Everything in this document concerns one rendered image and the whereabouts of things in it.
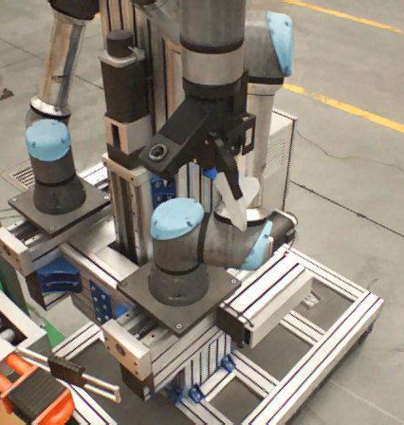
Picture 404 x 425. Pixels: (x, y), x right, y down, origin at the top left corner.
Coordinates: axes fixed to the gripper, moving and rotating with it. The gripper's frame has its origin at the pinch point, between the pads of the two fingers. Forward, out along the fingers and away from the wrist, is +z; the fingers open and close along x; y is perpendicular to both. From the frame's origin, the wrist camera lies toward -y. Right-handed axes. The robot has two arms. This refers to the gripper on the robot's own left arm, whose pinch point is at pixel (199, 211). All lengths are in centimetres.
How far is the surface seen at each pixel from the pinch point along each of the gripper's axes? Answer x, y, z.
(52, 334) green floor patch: 116, 23, 152
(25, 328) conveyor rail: 78, -1, 93
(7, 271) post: 126, 16, 112
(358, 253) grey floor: 41, 168, 152
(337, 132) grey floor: 118, 271, 152
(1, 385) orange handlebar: 16.4, -29.5, 28.0
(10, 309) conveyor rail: 89, 0, 93
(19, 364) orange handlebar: 17.6, -25.3, 27.8
